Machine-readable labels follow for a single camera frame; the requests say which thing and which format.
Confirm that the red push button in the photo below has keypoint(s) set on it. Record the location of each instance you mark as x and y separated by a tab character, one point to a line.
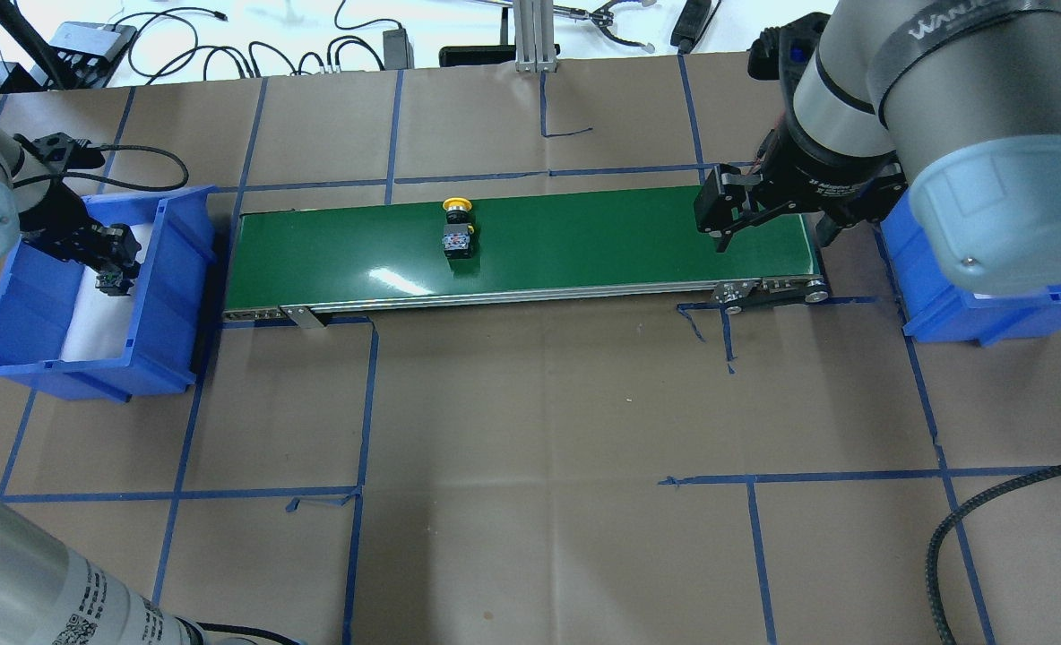
114	284

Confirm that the black power adapter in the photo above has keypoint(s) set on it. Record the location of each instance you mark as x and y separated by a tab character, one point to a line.
397	50

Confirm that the blue bin left side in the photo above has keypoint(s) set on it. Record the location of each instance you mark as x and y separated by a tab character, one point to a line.
37	295

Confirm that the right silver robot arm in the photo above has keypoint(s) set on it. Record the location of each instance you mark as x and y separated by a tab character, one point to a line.
958	103

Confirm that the black handheld device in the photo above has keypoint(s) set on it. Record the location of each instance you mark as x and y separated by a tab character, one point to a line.
692	22

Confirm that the yellow push button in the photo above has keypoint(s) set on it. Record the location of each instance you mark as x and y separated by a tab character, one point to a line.
457	230

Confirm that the blue bin right side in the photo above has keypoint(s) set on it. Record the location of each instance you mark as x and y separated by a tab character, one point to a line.
938	311

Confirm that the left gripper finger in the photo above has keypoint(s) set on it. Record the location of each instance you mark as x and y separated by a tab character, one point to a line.
111	252

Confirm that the aluminium frame post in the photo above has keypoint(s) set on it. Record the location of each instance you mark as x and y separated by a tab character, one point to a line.
534	35

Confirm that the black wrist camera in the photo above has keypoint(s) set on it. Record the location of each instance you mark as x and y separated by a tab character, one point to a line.
785	50
61	152

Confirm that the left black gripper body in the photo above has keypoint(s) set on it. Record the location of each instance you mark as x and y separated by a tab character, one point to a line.
57	218

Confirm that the blue bin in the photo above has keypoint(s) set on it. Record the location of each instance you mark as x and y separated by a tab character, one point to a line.
938	311
37	295

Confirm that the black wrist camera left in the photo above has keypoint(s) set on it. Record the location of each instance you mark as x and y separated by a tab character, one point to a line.
61	152

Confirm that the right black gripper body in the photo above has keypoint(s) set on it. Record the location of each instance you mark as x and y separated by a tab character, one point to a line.
820	170

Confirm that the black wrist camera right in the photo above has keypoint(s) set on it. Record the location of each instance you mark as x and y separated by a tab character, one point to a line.
785	50

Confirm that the green conveyor belt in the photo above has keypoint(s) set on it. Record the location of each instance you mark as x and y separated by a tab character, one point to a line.
291	264

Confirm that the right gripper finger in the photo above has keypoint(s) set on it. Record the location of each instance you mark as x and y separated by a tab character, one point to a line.
731	201
832	223

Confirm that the green grabber reach tool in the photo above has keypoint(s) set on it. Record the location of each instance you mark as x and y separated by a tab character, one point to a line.
602	18

